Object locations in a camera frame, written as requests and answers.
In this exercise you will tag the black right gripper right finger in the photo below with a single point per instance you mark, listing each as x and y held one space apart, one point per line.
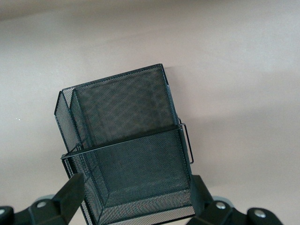
201 197

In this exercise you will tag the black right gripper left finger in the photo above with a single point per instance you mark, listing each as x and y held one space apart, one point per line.
70 197

